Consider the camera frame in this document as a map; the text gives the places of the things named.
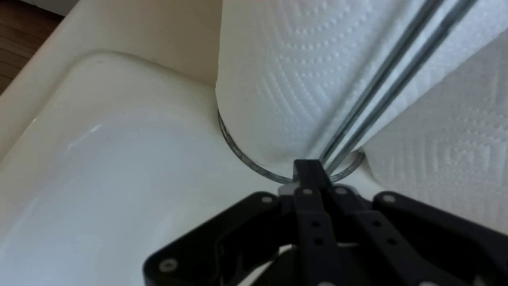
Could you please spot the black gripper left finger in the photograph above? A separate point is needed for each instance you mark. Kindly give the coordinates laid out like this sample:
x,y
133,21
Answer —
x,y
306,233

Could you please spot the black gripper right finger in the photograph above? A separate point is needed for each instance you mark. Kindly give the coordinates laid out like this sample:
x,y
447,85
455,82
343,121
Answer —
x,y
401,239

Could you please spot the white paper towel roll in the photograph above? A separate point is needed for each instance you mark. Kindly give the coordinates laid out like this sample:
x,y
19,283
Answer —
x,y
285,80

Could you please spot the white textured towel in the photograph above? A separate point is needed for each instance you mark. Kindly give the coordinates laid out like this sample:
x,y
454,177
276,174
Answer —
x,y
454,148

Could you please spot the metal mesh strainer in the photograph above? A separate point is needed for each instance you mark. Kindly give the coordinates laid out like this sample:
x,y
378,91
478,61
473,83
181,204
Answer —
x,y
378,80

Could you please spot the white ceramic sink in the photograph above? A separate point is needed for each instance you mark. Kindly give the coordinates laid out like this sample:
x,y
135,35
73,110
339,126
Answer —
x,y
105,185

